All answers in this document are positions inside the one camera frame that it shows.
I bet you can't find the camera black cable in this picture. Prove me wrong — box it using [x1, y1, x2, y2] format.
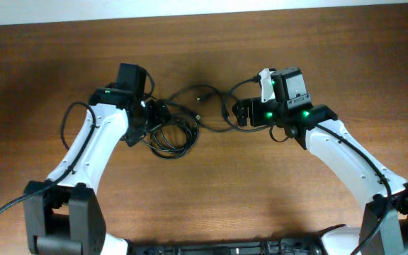
[221, 76, 392, 255]
[0, 70, 157, 255]

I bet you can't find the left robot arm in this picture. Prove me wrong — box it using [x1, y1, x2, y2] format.
[23, 63, 169, 254]

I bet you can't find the thin black USB cable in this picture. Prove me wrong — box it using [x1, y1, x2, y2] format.
[164, 84, 242, 134]

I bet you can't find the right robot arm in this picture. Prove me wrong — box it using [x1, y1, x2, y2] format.
[232, 67, 408, 254]

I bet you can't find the left camera black cable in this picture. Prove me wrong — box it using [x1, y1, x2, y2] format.
[0, 70, 157, 255]

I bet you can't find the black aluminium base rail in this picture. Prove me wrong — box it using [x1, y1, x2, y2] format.
[125, 222, 361, 255]

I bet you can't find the right camera black cable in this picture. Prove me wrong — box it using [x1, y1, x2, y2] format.
[221, 76, 392, 255]

